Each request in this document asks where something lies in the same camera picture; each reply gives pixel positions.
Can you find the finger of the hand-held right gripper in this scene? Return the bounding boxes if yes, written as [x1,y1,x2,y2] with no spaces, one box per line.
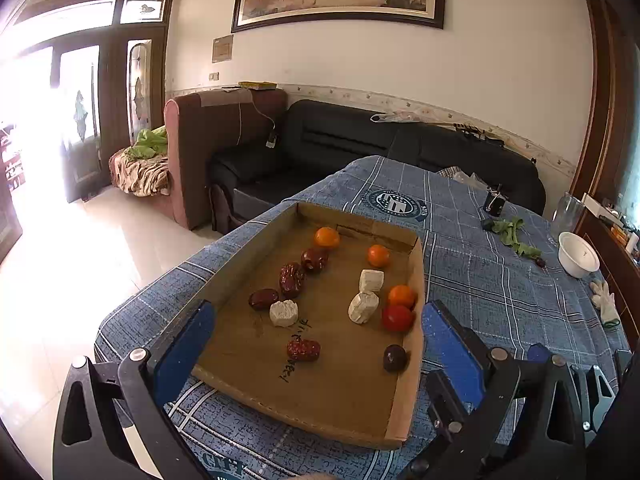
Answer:
[570,347,633,441]

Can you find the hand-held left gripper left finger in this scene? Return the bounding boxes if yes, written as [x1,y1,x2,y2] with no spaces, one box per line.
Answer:
[52,299,217,480]

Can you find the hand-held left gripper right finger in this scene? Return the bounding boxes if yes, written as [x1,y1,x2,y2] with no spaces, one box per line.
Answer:
[400,300,588,480]

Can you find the dark purple plum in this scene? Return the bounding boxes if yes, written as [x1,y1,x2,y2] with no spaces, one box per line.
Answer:
[382,344,408,373]

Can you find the red tomato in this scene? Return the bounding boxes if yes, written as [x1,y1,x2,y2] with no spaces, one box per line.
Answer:
[382,304,415,333]

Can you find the white food chunk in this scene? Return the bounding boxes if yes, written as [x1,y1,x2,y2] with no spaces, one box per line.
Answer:
[348,291,380,326]
[359,269,386,293]
[269,299,299,329]

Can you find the red dried date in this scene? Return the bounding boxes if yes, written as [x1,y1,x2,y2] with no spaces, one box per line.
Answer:
[248,288,280,312]
[300,247,330,274]
[286,338,321,363]
[278,262,306,299]

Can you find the brown cardboard tray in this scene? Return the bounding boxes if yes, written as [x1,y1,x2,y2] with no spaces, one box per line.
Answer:
[192,201,426,451]

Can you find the blue plaid tablecloth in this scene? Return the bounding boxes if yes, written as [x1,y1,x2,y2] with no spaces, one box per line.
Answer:
[94,155,632,480]

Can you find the white work glove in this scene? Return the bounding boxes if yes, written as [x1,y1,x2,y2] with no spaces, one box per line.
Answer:
[589,280,623,331]

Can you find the green leafy stems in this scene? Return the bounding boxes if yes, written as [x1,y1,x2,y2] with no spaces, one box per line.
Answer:
[492,217,543,260]

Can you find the white bowl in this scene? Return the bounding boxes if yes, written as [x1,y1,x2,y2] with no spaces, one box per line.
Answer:
[557,231,601,278]

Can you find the small black device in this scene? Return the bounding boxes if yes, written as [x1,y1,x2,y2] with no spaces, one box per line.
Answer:
[482,185,507,218]

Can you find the crumpled plastic wrapper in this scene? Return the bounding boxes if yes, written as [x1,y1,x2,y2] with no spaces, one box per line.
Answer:
[437,166,486,190]

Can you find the clear glass jar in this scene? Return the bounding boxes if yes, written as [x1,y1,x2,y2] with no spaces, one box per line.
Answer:
[550,191,587,241]

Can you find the patterned beige blanket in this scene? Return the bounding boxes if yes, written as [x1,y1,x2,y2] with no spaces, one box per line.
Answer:
[109,152,171,197]

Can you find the brown armchair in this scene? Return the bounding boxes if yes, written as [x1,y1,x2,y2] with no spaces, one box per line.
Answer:
[164,87,290,231]

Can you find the white box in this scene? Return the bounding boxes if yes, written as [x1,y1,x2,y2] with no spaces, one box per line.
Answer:
[582,194,618,218]

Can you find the green cloth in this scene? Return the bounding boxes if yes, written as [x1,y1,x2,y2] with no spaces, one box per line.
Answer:
[131,126,168,160]

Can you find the black sofa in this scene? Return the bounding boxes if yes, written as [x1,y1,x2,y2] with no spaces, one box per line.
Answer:
[207,99,547,235]

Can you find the brown glazed entrance door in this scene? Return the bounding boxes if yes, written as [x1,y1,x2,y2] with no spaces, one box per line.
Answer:
[0,0,176,206]

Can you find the white charger cable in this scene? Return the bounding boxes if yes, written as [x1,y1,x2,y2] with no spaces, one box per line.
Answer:
[239,91,278,150]

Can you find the beige wall panel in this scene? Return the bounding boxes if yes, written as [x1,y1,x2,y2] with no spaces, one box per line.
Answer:
[212,35,234,64]

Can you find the brown wooden door frame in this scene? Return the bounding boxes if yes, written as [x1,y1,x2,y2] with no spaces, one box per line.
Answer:
[570,0,640,201]

